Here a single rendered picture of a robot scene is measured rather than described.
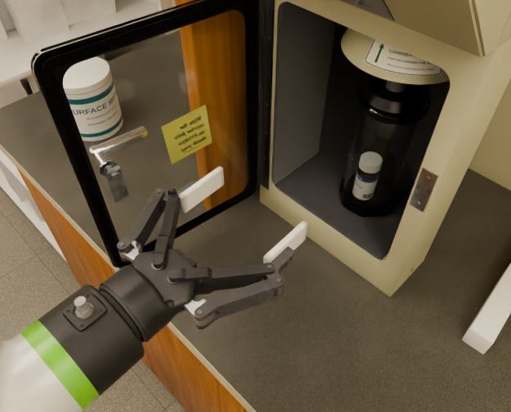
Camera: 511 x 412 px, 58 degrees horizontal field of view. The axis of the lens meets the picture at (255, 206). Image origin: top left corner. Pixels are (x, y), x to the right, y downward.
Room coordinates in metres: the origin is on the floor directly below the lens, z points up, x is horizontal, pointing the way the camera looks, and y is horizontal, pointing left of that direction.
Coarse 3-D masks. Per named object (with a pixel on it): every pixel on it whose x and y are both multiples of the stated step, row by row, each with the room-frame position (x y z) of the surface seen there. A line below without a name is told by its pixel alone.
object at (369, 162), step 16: (368, 80) 0.62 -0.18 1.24; (384, 112) 0.54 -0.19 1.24; (416, 112) 0.54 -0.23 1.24; (368, 128) 0.55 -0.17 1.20; (384, 128) 0.54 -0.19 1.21; (400, 128) 0.53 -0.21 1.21; (352, 144) 0.58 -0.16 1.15; (368, 144) 0.54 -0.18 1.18; (384, 144) 0.53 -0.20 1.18; (400, 144) 0.54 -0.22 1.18; (352, 160) 0.56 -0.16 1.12; (368, 160) 0.54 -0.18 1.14; (384, 160) 0.53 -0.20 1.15; (400, 160) 0.54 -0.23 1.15; (352, 176) 0.56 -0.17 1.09; (368, 176) 0.54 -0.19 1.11; (384, 176) 0.53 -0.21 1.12; (400, 176) 0.56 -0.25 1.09; (352, 192) 0.55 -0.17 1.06; (368, 192) 0.54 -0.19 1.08; (384, 192) 0.53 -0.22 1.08
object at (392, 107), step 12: (372, 84) 0.59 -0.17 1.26; (384, 84) 0.59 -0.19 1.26; (396, 84) 0.57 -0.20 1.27; (408, 84) 0.59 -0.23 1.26; (372, 96) 0.56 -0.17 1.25; (384, 96) 0.55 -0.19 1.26; (396, 96) 0.55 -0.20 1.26; (408, 96) 0.55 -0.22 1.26; (420, 96) 0.56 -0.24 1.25; (384, 108) 0.54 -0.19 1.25; (396, 108) 0.54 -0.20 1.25; (408, 108) 0.54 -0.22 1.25
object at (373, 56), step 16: (352, 32) 0.58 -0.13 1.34; (352, 48) 0.56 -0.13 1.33; (368, 48) 0.54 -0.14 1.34; (384, 48) 0.52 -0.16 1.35; (368, 64) 0.52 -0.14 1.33; (384, 64) 0.51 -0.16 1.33; (400, 64) 0.51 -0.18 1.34; (416, 64) 0.50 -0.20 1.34; (432, 64) 0.50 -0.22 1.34; (400, 80) 0.50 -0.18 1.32; (416, 80) 0.49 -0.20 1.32; (432, 80) 0.50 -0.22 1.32; (448, 80) 0.50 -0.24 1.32
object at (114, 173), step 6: (108, 168) 0.46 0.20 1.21; (114, 168) 0.45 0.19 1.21; (120, 168) 0.45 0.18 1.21; (108, 174) 0.44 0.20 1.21; (114, 174) 0.44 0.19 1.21; (120, 174) 0.45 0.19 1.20; (108, 180) 0.44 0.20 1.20; (114, 180) 0.44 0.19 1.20; (120, 180) 0.45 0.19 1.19; (114, 186) 0.44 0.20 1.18; (120, 186) 0.45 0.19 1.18; (126, 186) 0.45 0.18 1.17; (114, 192) 0.44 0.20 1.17; (120, 192) 0.45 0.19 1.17; (126, 192) 0.45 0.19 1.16; (114, 198) 0.44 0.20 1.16; (120, 198) 0.45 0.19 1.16
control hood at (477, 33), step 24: (384, 0) 0.43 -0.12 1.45; (408, 0) 0.40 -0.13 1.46; (432, 0) 0.37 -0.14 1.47; (456, 0) 0.35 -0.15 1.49; (480, 0) 0.35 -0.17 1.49; (504, 0) 0.39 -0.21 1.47; (408, 24) 0.44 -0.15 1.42; (432, 24) 0.41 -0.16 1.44; (456, 24) 0.38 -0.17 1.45; (480, 24) 0.36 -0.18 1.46; (504, 24) 0.41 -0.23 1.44; (480, 48) 0.39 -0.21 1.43
